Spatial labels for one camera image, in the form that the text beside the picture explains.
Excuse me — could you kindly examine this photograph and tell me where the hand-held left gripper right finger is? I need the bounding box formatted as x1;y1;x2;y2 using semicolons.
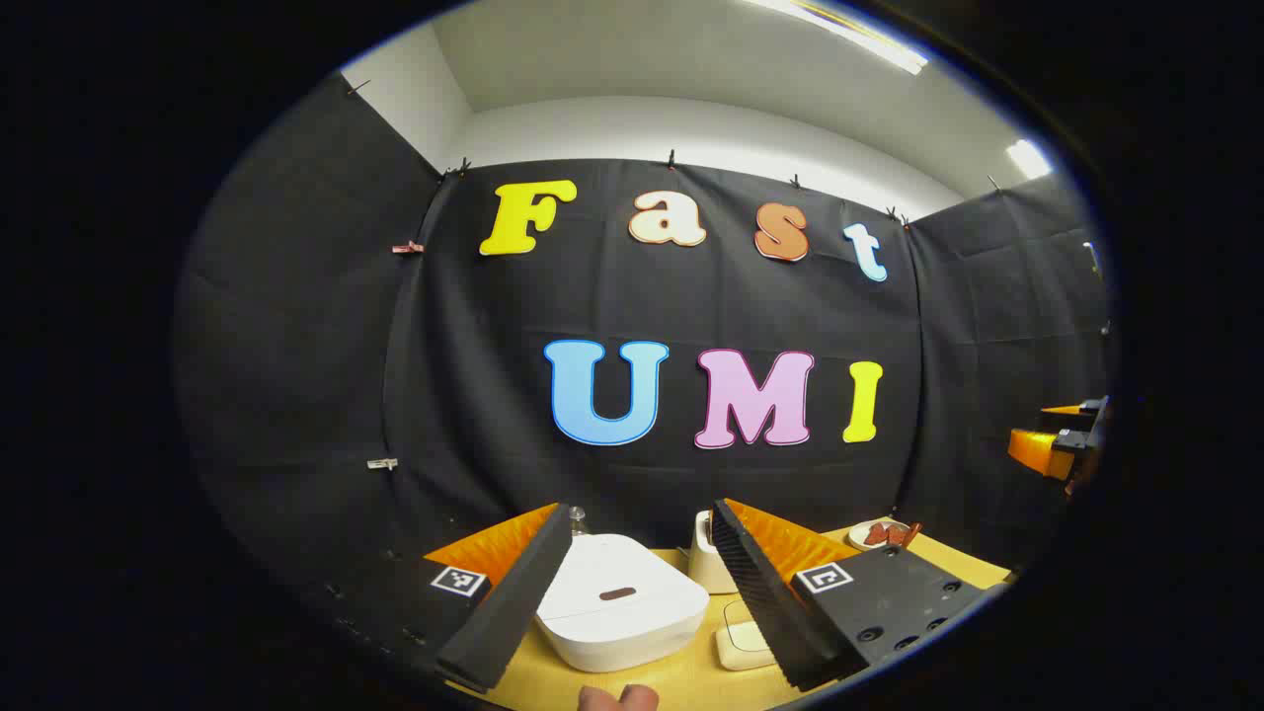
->
709;497;1013;694

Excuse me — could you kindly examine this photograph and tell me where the cream square pad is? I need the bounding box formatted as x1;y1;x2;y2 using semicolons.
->
715;597;778;672

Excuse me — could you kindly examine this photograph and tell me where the white rice cooker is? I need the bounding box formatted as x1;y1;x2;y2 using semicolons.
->
536;532;711;673

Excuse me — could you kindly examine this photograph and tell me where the white round plate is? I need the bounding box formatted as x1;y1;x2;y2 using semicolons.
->
847;518;915;552

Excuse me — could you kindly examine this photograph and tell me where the row of black cloth clips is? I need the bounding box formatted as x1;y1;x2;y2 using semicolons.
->
346;79;1003;226

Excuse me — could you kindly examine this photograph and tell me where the white toaster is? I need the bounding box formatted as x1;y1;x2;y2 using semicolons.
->
687;510;741;596

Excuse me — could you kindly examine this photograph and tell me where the black backdrop cloth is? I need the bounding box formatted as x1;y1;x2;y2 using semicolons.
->
173;74;1117;633

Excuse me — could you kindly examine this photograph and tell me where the ceiling light strip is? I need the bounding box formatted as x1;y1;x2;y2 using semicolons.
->
1004;138;1054;181

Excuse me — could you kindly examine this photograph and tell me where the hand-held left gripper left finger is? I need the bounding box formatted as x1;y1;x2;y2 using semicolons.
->
312;502;576;694

